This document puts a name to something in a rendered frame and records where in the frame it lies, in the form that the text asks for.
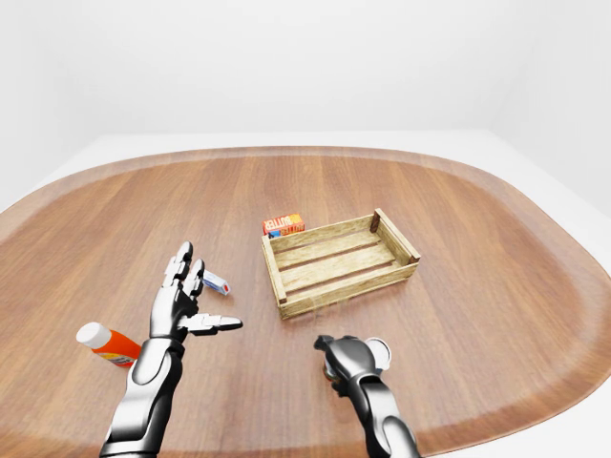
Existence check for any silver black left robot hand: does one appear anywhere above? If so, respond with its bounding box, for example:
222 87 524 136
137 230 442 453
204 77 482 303
147 240 244 344

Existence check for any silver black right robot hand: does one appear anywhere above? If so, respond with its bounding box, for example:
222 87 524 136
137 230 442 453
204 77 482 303
313 334 386 385

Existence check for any silver tin with red label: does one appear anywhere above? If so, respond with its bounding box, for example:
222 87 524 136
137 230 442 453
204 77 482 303
320 337 394 383

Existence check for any wooden slat tray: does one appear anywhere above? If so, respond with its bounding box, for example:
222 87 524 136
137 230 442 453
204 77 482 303
261 207 422 322

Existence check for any small white blue box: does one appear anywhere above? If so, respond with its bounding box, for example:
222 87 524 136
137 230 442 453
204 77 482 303
201 268 232 298

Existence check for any orange bottle with white cap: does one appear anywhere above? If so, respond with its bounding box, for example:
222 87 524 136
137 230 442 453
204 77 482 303
75 322 143 369

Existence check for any orange butter box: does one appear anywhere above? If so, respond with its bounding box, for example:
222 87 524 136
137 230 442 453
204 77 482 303
262 213 306 239

